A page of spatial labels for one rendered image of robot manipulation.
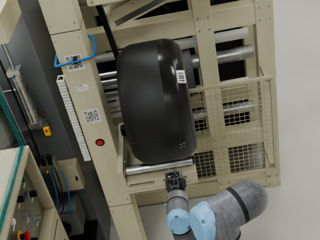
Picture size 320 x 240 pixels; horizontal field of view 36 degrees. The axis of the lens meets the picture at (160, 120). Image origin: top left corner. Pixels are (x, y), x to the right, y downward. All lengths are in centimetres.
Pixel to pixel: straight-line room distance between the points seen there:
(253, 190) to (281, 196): 200
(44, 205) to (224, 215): 117
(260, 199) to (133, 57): 98
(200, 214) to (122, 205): 132
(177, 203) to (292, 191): 166
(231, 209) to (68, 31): 107
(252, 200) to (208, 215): 14
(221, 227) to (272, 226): 187
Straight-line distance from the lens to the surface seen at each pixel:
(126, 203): 269
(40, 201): 239
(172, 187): 202
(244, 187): 147
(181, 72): 213
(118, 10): 249
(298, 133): 396
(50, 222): 235
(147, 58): 217
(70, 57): 217
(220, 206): 143
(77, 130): 239
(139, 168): 243
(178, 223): 192
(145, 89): 210
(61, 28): 211
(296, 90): 443
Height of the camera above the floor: 250
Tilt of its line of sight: 36 degrees down
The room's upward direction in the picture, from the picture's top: 12 degrees counter-clockwise
